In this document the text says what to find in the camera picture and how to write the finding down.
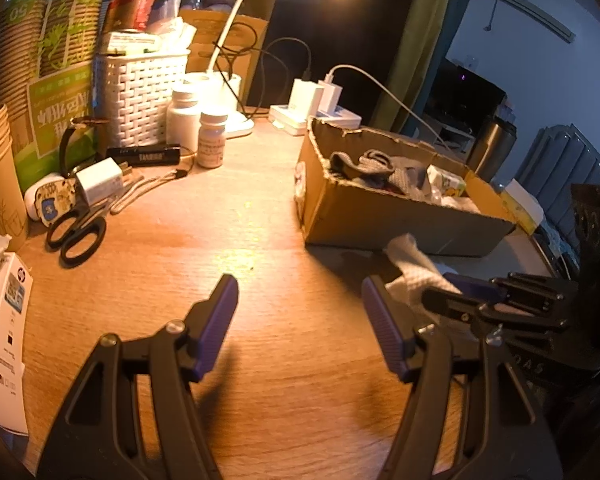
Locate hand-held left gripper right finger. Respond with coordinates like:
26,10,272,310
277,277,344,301
361,275,565,480

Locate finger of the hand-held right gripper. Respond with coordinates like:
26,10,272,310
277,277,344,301
442,271,579,317
421,287,572,334

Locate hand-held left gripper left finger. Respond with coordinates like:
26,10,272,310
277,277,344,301
35,273,241,480

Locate white paper towel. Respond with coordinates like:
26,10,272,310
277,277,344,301
383,232,482,312

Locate brown cardboard box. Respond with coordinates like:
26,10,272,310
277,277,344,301
295,117,519,259

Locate grey knitted sock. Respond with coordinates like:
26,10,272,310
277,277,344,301
329,151,367,182
357,150,427,197

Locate yellow white tissue pack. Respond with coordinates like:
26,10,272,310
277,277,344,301
499,178,546,236

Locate grey padded headboard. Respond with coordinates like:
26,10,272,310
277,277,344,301
514,122,600,257

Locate steel tumbler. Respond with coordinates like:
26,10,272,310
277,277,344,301
467,115,516,184

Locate white computer desk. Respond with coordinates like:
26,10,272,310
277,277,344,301
422,114,477,149

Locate black scissors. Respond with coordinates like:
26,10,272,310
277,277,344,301
45,204,107,269

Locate small white pill bottle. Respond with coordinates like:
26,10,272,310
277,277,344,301
196,109,229,169

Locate black power bank stick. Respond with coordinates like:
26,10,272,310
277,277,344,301
105,144,182,167

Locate black computer monitor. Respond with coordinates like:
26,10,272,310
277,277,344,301
424,57,509,127

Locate white printed earbuds case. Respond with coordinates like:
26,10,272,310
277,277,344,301
24,172,82,224

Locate large white pill bottle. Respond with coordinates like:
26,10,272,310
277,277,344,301
167,82,204,154

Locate white HP paper packet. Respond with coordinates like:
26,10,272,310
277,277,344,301
0,251,32,437

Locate white power strip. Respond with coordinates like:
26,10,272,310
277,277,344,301
269,104,364,137

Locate white woven basket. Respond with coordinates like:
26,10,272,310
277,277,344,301
93,49,191,149

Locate white plug-in charger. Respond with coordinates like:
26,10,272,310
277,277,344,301
317,73,344,114
287,79,326,117

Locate yellow curtain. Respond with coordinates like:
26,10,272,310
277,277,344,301
372,0,457,134

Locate brown paper bag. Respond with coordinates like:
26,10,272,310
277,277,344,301
180,9,270,107

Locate green pack of paper cups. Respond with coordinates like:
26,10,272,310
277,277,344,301
0,0,114,162

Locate teal curtain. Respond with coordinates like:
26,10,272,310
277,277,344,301
430,0,482,72

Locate white air conditioner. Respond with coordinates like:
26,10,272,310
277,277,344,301
472,0,579,44

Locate dark glass window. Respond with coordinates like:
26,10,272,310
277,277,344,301
260,0,417,117

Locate green white small carton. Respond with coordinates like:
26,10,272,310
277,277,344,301
97,30,164,57

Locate red can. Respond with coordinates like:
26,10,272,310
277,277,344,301
102,0,161,37

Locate braided lanyard cord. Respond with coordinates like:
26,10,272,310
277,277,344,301
109,166,189,216

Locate white wall plug adapter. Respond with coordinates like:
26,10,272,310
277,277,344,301
74,157,132,206

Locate white charging cable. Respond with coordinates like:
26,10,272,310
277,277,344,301
325,64,454,151

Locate black strap loop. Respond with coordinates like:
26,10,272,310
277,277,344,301
59,117,112,177

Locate black cable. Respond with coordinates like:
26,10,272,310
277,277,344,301
211,22,314,112

